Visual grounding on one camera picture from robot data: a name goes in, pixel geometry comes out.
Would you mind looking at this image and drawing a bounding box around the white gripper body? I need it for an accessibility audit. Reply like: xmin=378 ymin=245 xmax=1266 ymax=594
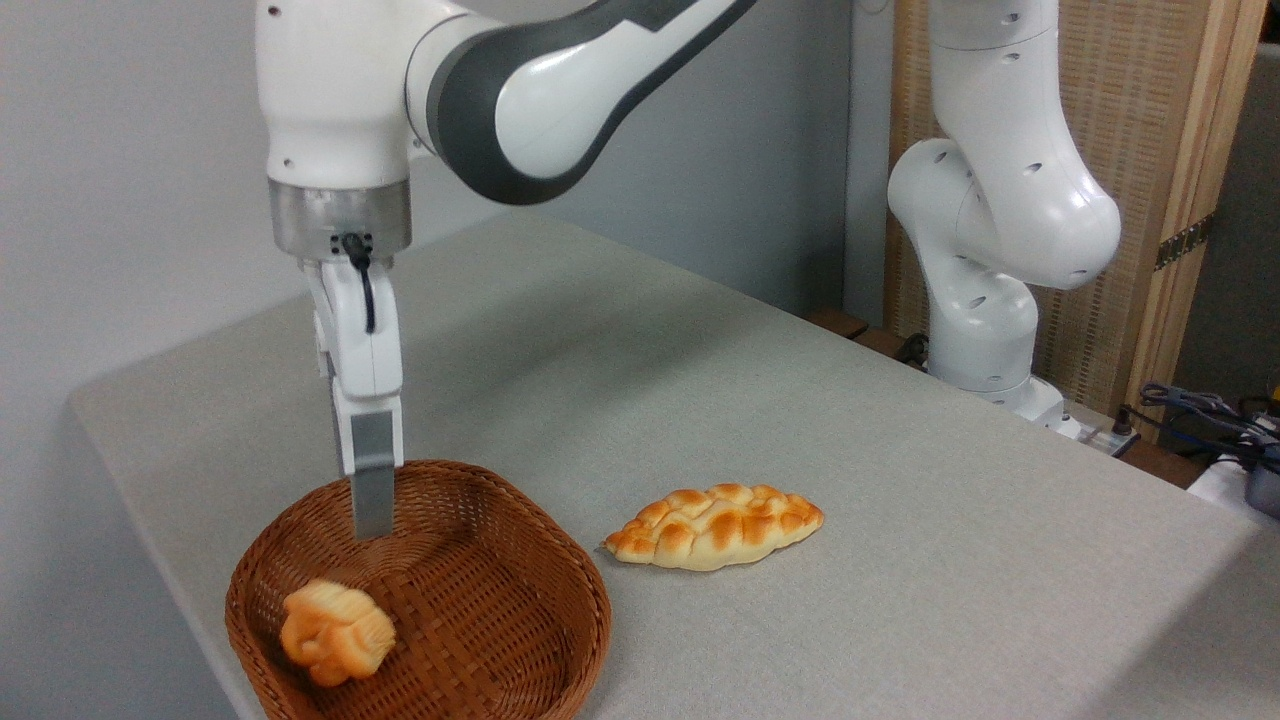
xmin=303 ymin=257 xmax=407 ymax=403

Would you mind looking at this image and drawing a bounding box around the braided golden bread loaf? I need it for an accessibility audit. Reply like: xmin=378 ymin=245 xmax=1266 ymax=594
xmin=602 ymin=483 xmax=826 ymax=573

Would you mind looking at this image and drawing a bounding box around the dark metal screen hinge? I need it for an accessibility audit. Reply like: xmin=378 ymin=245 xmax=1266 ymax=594
xmin=1154 ymin=212 xmax=1217 ymax=272

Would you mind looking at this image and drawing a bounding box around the orange muffin-shaped bread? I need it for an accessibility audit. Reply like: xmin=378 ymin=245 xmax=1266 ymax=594
xmin=279 ymin=579 xmax=398 ymax=689

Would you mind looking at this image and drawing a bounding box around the brown woven wicker basket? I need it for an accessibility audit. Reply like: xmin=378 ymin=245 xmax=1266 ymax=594
xmin=224 ymin=459 xmax=613 ymax=720

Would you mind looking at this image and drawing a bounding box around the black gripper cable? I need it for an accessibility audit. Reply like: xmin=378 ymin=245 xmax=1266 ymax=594
xmin=341 ymin=232 xmax=378 ymax=335

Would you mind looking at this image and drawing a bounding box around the bundle of dark cables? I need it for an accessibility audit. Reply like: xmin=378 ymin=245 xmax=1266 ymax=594
xmin=1138 ymin=381 xmax=1280 ymax=453

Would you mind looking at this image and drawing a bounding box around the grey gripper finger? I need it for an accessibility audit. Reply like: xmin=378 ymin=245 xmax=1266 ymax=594
xmin=333 ymin=391 xmax=406 ymax=543

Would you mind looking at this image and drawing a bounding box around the wooden folding screen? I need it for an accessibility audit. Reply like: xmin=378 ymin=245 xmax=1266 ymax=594
xmin=885 ymin=0 xmax=1269 ymax=443

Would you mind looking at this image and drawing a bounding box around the blue-grey box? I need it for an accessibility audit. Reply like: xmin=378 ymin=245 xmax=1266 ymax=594
xmin=1244 ymin=440 xmax=1280 ymax=520

